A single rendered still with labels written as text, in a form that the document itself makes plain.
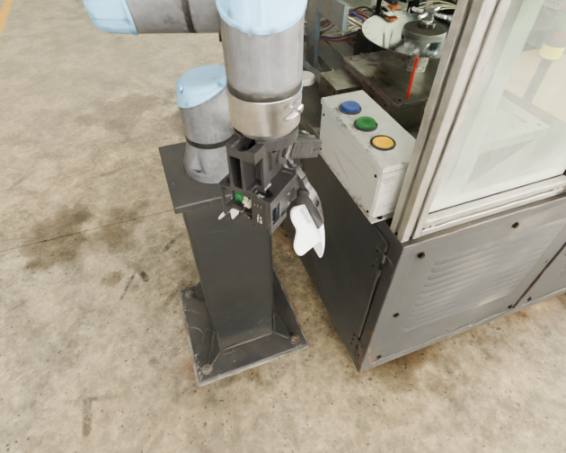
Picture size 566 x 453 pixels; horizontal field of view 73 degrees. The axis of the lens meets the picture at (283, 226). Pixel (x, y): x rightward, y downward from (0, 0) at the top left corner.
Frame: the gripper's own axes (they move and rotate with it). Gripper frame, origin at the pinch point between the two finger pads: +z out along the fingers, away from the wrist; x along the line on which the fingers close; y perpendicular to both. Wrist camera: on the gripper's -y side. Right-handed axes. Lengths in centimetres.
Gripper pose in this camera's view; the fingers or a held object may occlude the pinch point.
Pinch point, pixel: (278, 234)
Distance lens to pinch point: 57.3
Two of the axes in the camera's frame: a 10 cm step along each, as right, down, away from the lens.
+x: 8.6, 3.7, -3.5
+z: 0.0, 6.9, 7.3
